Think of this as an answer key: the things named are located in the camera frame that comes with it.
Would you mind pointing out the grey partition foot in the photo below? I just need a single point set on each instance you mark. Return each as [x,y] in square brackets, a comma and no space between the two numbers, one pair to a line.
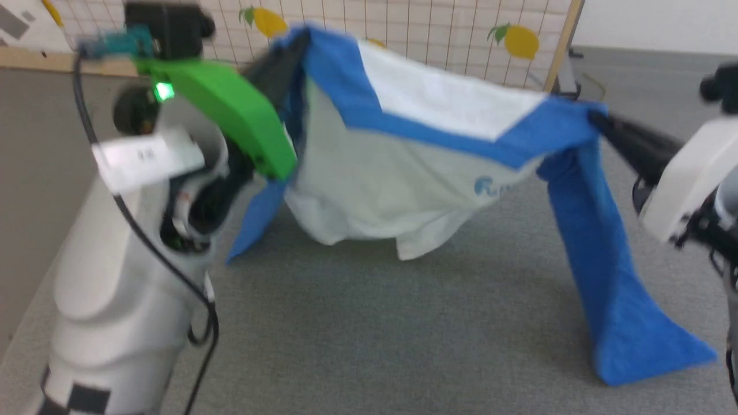
[568,75]

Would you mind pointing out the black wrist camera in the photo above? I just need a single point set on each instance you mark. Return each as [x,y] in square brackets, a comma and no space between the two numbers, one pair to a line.
[723,86]
[167,29]

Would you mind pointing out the blue and white garment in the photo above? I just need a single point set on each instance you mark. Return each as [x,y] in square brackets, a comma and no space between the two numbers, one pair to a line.
[415,173]

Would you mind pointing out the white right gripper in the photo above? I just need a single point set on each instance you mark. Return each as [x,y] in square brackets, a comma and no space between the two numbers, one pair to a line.
[692,173]

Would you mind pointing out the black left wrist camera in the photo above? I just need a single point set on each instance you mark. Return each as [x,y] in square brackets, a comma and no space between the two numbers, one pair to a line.
[167,29]

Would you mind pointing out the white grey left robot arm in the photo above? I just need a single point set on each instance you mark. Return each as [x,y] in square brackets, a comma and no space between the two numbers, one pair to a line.
[115,288]

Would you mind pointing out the lemon print partition screen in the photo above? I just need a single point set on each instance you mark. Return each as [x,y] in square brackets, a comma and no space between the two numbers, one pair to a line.
[438,29]

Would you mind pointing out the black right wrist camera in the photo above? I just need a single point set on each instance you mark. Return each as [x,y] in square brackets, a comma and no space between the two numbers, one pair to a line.
[723,86]

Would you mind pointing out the grey fabric sofa cushion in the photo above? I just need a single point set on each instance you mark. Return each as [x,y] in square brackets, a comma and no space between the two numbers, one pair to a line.
[403,334]

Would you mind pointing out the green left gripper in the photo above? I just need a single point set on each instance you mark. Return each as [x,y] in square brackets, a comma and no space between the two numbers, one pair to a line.
[230,106]

